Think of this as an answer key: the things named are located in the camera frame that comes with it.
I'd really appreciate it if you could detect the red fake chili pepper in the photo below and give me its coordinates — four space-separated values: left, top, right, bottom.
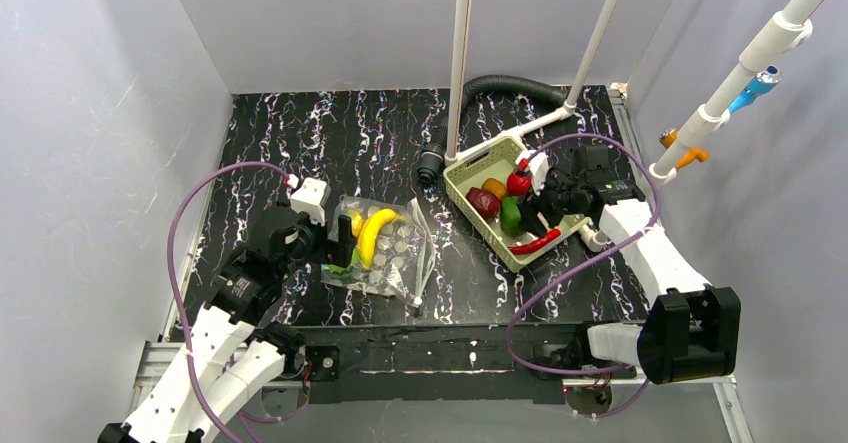
509 228 562 256

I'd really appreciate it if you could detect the green fake pepper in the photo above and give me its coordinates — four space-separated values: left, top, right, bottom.
499 196 525 238

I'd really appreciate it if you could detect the yellow fake banana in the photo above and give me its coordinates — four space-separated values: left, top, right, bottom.
356 208 400 269

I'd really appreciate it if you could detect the red fake apple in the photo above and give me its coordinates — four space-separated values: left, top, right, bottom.
506 172 533 197

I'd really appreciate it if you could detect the dark red fake fruit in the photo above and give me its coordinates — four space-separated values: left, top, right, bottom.
465 187 501 221

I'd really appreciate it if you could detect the brown fake potato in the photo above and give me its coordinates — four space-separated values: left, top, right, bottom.
481 178 510 200

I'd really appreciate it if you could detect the clear zip top bag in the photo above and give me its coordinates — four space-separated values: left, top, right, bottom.
321 196 436 308

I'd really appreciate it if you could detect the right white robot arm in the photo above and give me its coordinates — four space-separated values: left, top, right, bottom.
505 134 741 384

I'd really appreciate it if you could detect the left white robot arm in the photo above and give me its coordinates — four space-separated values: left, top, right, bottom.
98 202 357 442

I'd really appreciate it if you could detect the light green plastic basket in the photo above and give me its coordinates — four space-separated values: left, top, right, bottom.
444 136 590 273

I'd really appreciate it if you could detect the orange clamp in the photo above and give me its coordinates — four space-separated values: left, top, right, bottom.
659 128 710 172

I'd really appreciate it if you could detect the white pvc pipe right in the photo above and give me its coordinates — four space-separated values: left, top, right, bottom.
649 0 825 184

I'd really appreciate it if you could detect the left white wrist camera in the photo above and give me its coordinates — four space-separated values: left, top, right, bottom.
290 177 330 226

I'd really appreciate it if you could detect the white pvc pipe frame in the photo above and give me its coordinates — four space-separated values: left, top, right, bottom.
445 0 636 166

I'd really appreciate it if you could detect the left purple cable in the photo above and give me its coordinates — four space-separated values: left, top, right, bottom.
166 161 299 443

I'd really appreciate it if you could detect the black corrugated hose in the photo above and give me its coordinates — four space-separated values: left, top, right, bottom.
417 74 570 188

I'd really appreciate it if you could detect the aluminium frame rail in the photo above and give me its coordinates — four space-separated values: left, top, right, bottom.
122 339 753 443

